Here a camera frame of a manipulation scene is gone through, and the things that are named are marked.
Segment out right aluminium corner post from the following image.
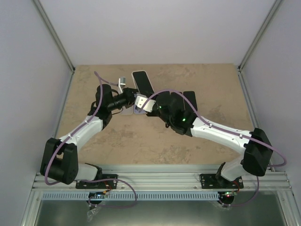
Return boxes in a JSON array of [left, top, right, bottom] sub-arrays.
[[237, 0, 284, 71]]

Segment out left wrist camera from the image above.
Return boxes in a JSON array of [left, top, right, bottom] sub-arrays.
[[118, 77, 126, 94]]

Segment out aluminium corner post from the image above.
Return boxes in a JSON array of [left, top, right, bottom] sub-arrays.
[[237, 0, 284, 71], [32, 0, 76, 73]]

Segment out left aluminium corner post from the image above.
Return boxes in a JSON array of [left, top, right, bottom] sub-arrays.
[[32, 0, 76, 73]]

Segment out controller board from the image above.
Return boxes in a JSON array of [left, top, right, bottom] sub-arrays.
[[220, 191, 238, 201], [88, 190, 110, 199]]

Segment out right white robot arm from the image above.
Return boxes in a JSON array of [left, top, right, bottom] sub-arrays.
[[137, 90, 273, 188]]

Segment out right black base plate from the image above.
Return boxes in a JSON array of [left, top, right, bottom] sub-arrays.
[[199, 174, 244, 189]]

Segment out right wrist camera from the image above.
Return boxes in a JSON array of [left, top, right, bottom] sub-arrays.
[[134, 94, 156, 113]]

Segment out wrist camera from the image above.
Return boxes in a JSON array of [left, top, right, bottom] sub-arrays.
[[134, 94, 156, 113], [118, 77, 126, 94]]

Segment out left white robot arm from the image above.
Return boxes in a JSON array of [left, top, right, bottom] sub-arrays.
[[40, 84, 138, 188]]

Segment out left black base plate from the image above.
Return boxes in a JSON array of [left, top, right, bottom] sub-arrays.
[[75, 174, 118, 190]]

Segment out aluminium rail frame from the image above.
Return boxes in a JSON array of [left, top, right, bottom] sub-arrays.
[[32, 68, 293, 192]]

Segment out left controller board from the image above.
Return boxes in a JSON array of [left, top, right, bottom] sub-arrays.
[[88, 190, 110, 199]]

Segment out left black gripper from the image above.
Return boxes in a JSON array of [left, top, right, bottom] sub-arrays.
[[108, 88, 145, 112]]

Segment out lavender phone case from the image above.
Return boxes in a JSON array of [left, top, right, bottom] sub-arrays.
[[133, 105, 146, 114]]

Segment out white case of front phone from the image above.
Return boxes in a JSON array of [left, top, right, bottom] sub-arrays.
[[121, 107, 134, 115]]

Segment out right controller board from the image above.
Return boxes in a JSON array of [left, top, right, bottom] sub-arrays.
[[220, 191, 238, 201]]

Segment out clear plastic bag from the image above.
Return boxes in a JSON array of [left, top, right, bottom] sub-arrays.
[[87, 205, 99, 222]]

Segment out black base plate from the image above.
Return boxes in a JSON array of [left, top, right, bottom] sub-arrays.
[[199, 174, 244, 189], [75, 174, 118, 190]]

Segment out slotted cable duct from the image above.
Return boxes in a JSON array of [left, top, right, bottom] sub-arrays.
[[41, 191, 219, 201]]

